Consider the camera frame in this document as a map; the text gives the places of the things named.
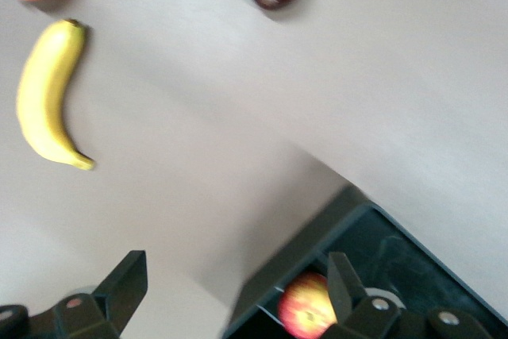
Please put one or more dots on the red yellow apple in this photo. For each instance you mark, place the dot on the red yellow apple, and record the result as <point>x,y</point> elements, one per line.
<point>305,307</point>

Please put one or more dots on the brown table cover mat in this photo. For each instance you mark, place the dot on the brown table cover mat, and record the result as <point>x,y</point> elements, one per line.
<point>198,116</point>

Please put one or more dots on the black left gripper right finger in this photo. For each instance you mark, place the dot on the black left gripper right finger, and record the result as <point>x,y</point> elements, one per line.
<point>345,295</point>

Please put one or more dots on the yellow banana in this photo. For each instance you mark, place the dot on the yellow banana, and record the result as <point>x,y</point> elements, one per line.
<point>43,89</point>

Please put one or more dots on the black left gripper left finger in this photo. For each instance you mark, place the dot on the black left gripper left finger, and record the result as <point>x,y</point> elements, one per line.
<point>123,287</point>

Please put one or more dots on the black plastic box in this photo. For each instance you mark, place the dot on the black plastic box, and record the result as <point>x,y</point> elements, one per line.
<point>416,259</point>

